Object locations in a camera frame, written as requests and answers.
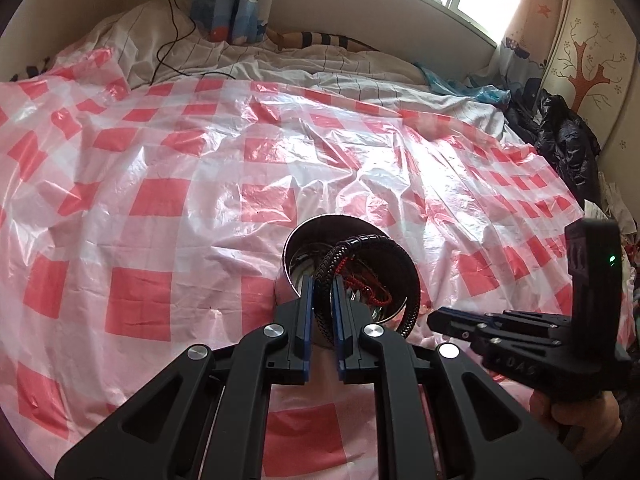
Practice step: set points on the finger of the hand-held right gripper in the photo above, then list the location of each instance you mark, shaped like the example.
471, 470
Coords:
505, 350
465, 319

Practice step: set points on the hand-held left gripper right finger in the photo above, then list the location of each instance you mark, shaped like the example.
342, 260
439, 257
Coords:
341, 320

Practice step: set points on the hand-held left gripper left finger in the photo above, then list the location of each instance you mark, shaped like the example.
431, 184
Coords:
306, 320

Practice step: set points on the round metal tin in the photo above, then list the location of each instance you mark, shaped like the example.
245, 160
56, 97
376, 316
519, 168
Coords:
295, 260

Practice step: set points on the person's right hand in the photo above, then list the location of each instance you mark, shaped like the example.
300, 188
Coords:
575, 420

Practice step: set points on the black puffer jacket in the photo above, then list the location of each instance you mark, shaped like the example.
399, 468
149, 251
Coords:
560, 135

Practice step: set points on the red checkered plastic sheet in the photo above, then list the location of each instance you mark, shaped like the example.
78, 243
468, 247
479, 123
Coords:
150, 200

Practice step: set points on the blue plastic bag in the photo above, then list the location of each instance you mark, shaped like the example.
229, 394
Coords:
480, 92

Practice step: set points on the white lined bedsheet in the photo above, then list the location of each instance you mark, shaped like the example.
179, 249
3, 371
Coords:
350, 72

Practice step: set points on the pale printed curtain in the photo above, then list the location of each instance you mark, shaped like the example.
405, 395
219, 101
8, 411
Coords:
530, 20

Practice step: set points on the striped pillow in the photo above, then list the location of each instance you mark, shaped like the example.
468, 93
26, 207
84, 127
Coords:
320, 40

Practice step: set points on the blue printed curtain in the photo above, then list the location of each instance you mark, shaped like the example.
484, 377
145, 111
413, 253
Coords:
235, 0

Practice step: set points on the tree pattern wall panel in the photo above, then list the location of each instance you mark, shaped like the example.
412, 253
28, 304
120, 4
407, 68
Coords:
595, 60

